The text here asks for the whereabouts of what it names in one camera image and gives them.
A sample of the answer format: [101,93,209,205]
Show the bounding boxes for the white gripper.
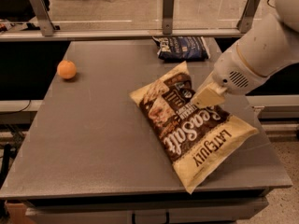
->
[191,44,268,108]

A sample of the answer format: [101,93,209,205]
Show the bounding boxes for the brown Late July chip bag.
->
[130,62,258,193]

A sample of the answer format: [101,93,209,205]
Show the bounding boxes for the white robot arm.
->
[192,0,299,108]

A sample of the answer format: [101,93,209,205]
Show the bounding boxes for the blue chip bag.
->
[152,35,210,61]

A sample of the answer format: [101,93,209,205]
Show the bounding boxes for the grey table drawer front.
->
[25,197,268,224]

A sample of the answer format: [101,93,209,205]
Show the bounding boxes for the orange fruit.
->
[57,60,77,79]

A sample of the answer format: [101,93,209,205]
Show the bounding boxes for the clear glass barrier panel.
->
[6,0,281,33]

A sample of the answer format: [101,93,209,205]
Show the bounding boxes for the right metal bracket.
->
[236,0,261,34]

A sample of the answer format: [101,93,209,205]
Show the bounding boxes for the metal bracket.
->
[236,0,261,34]
[29,0,54,36]
[162,0,174,35]

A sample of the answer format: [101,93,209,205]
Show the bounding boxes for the middle metal bracket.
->
[162,0,174,35]

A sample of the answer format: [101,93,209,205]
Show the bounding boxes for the left metal bracket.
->
[29,0,54,36]

